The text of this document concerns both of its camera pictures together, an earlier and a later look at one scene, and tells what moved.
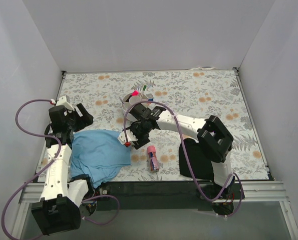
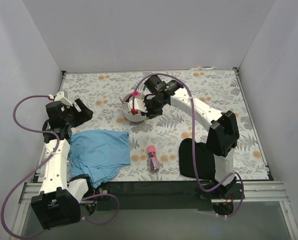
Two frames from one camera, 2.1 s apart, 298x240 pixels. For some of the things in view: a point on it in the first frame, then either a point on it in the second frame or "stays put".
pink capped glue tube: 153,163 stays put
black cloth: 201,167 stays put
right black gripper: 137,136 → 150,106
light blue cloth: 99,155 stays put
